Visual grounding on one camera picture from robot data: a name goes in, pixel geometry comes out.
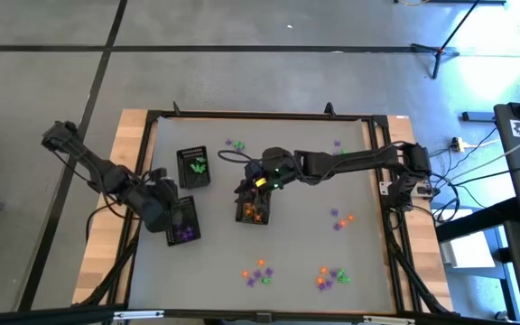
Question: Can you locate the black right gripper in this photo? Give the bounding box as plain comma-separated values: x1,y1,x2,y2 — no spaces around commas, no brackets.
234,146,298,207

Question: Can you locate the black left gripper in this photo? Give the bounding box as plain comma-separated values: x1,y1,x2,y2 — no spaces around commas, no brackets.
132,167,181,235

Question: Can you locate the black plastic slotted basket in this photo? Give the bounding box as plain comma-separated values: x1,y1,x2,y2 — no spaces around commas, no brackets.
164,194,202,247
176,144,212,190
234,189,272,226

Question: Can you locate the grey table mat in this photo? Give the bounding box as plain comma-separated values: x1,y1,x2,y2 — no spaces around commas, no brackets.
127,116,397,312

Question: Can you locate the black rig beam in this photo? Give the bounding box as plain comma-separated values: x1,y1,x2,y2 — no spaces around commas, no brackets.
0,304,520,325

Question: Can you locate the white box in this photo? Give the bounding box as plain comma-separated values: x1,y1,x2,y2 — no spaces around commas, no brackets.
440,234,498,268

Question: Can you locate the black desk leg bar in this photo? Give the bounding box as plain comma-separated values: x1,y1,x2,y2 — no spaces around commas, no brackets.
435,197,520,244

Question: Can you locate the black tripod stand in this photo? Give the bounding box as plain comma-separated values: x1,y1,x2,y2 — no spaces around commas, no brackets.
411,0,482,80

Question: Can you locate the black metal table frame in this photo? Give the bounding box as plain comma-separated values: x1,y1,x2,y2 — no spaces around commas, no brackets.
72,101,455,317

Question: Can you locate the silver metal bracket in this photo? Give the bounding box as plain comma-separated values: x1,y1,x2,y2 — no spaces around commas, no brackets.
113,310,165,321
362,315,417,325

